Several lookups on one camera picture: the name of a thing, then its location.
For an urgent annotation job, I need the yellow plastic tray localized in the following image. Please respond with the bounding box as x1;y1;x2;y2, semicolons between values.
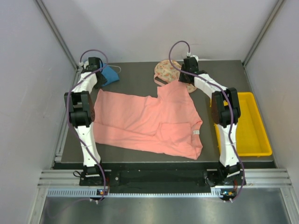
209;91;273;157

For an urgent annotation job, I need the blue cloth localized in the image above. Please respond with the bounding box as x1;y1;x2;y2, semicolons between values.
83;61;121;87

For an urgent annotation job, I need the purple cable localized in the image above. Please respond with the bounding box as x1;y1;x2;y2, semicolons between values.
168;41;247;203
45;49;110;217

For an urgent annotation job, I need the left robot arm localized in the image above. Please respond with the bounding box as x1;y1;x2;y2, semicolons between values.
64;57;106;186

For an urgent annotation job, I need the pink t shirt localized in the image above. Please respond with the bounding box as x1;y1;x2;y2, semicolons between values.
93;81;203;160

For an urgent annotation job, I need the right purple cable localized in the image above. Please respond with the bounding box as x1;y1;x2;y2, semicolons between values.
168;41;247;203

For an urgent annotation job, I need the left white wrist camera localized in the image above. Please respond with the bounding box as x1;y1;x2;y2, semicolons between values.
79;60;89;69

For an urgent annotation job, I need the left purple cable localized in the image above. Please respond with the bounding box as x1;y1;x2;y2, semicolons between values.
45;49;110;217

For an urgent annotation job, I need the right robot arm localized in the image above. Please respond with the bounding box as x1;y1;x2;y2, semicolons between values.
179;56;242;187

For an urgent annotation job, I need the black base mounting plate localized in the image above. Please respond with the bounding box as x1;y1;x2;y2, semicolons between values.
79;169;247;194

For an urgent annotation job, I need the slotted cable duct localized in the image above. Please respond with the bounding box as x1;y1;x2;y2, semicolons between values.
47;188;233;199

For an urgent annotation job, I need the floral patterned cloth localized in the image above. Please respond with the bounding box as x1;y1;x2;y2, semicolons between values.
154;60;196;93

